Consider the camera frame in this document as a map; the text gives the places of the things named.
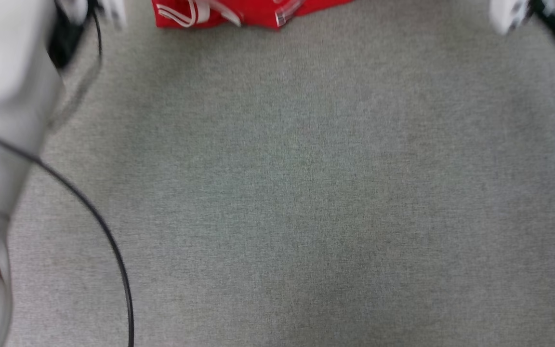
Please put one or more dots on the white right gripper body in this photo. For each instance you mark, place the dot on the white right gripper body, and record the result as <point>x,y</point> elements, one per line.
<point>508,14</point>

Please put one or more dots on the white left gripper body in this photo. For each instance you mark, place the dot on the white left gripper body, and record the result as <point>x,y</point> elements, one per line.
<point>113,12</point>

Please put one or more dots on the red and white shirt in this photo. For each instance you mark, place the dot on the red and white shirt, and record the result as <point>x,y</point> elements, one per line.
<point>258,12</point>

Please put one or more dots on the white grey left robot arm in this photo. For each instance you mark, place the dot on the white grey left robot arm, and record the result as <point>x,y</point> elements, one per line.
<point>3,96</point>

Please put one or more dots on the grey fabric sofa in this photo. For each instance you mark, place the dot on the grey fabric sofa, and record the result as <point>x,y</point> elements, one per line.
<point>306,193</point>

